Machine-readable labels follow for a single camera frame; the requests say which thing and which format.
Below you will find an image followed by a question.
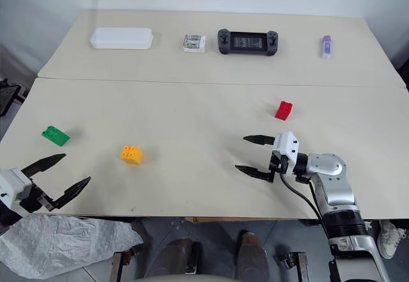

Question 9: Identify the white plastic box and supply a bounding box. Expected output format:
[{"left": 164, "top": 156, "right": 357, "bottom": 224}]
[{"left": 89, "top": 27, "right": 154, "bottom": 51}]

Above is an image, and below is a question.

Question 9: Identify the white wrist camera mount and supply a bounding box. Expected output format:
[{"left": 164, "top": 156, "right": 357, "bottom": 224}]
[
  {"left": 0, "top": 168, "right": 33, "bottom": 213},
  {"left": 272, "top": 130, "right": 300, "bottom": 178}
]

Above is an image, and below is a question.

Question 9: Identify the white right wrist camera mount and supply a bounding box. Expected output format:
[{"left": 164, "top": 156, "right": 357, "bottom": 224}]
[{"left": 272, "top": 130, "right": 300, "bottom": 178}]

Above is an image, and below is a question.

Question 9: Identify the white sneaker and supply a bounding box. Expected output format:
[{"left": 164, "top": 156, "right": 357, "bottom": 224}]
[{"left": 377, "top": 220, "right": 399, "bottom": 260}]

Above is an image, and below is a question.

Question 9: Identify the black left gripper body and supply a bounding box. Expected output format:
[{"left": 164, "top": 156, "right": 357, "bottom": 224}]
[{"left": 17, "top": 182, "right": 57, "bottom": 214}]

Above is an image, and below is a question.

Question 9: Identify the rusty metal table bracket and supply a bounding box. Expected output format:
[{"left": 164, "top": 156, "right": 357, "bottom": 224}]
[
  {"left": 110, "top": 245, "right": 143, "bottom": 282},
  {"left": 274, "top": 251, "right": 309, "bottom": 282}
]

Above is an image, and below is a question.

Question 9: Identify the black mesh object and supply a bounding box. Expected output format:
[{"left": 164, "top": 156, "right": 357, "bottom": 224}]
[{"left": 0, "top": 77, "right": 27, "bottom": 118}]

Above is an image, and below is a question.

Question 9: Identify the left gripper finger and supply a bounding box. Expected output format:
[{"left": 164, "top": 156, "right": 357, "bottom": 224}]
[
  {"left": 50, "top": 176, "right": 92, "bottom": 211},
  {"left": 20, "top": 153, "right": 68, "bottom": 181}
]

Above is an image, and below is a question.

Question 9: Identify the dark rounded shape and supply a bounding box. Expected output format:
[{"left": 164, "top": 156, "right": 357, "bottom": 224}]
[
  {"left": 235, "top": 230, "right": 268, "bottom": 282},
  {"left": 144, "top": 238, "right": 194, "bottom": 279}
]

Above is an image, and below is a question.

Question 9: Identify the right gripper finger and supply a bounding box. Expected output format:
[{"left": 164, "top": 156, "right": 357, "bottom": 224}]
[
  {"left": 242, "top": 134, "right": 276, "bottom": 146},
  {"left": 235, "top": 164, "right": 275, "bottom": 184}
]

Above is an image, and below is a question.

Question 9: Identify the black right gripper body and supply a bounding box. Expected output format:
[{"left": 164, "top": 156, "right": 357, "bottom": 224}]
[{"left": 270, "top": 149, "right": 289, "bottom": 184}]

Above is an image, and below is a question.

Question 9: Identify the crumpled clear plastic sheet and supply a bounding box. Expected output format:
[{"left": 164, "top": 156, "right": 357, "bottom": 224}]
[{"left": 0, "top": 214, "right": 144, "bottom": 280}]

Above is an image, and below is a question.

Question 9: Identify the green toy brick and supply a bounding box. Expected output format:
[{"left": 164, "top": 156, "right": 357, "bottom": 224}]
[{"left": 40, "top": 125, "right": 72, "bottom": 148}]

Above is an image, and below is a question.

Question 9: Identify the red toy brick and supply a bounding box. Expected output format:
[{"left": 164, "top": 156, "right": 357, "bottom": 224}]
[{"left": 275, "top": 100, "right": 294, "bottom": 121}]

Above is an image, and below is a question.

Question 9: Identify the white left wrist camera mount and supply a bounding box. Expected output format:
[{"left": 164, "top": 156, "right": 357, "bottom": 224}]
[{"left": 0, "top": 168, "right": 33, "bottom": 213}]

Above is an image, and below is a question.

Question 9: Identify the yellow toy brick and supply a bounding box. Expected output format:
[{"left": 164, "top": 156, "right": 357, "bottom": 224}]
[{"left": 120, "top": 145, "right": 144, "bottom": 166}]

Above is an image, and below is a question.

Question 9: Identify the purple and white small tube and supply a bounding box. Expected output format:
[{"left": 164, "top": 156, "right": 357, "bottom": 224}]
[{"left": 321, "top": 35, "right": 333, "bottom": 60}]

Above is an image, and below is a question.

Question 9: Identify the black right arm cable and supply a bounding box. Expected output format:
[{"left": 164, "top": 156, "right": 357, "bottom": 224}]
[{"left": 279, "top": 171, "right": 336, "bottom": 257}]

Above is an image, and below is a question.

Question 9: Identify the black handheld game console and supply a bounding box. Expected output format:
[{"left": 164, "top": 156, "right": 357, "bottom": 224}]
[{"left": 217, "top": 28, "right": 279, "bottom": 56}]

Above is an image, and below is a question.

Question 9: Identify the small printed card box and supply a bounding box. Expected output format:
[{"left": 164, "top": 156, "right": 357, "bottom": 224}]
[{"left": 183, "top": 33, "right": 206, "bottom": 54}]

